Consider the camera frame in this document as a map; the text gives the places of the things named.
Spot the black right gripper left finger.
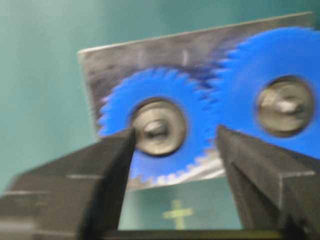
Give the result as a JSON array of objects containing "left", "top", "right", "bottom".
[{"left": 0, "top": 128, "right": 136, "bottom": 240}]

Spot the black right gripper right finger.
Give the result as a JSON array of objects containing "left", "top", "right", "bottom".
[{"left": 216, "top": 125, "right": 320, "bottom": 240}]

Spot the far threaded steel shaft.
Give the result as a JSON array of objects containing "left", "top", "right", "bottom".
[{"left": 274, "top": 100, "right": 303, "bottom": 115}]

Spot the near blue plastic gear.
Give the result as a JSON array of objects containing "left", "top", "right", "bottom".
[{"left": 98, "top": 67, "right": 215, "bottom": 183}]

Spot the blue plastic gear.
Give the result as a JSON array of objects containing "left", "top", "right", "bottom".
[
  {"left": 215, "top": 26, "right": 320, "bottom": 158},
  {"left": 98, "top": 67, "right": 215, "bottom": 183}
]

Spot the yellow cross floor marker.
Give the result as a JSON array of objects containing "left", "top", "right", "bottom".
[{"left": 162, "top": 199, "right": 193, "bottom": 230}]

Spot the far blue plastic gear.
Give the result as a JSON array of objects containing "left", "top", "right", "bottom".
[{"left": 215, "top": 26, "right": 320, "bottom": 158}]

